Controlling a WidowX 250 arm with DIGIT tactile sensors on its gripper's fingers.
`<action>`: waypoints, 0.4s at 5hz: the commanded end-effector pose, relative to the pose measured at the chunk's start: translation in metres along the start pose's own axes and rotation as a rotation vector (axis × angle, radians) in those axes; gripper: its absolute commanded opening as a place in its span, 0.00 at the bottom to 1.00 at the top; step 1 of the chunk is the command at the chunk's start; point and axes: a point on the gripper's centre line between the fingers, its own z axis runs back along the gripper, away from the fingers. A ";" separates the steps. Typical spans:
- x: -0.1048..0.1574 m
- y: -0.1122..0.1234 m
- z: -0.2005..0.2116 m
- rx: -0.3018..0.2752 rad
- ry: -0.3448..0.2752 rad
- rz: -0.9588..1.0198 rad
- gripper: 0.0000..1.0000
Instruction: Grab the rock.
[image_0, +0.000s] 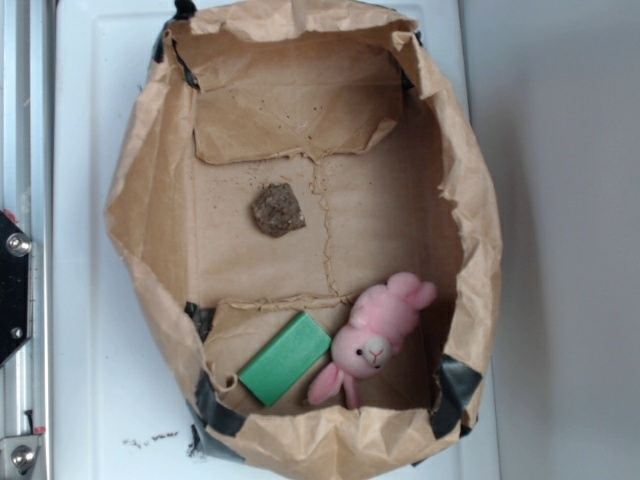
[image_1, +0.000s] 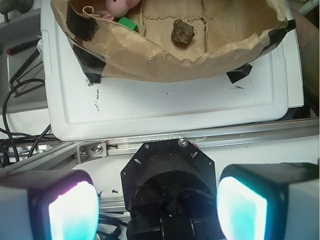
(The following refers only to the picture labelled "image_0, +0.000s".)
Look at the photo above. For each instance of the brown grey rock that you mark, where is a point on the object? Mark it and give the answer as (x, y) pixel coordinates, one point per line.
(277, 212)

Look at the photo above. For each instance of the silver corner bracket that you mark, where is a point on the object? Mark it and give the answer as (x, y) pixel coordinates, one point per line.
(22, 458)

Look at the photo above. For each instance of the pink plush bunny toy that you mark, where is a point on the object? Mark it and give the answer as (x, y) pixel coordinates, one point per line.
(381, 319)

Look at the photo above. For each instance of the black mounting plate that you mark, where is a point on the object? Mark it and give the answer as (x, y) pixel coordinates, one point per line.
(15, 288)

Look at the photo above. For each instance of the green rectangular block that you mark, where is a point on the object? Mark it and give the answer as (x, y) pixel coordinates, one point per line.
(285, 359)

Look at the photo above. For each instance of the brown paper-lined cardboard box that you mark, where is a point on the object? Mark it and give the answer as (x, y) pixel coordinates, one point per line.
(340, 100)

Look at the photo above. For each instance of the aluminium frame rail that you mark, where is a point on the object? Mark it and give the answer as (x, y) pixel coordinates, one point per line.
(27, 111)

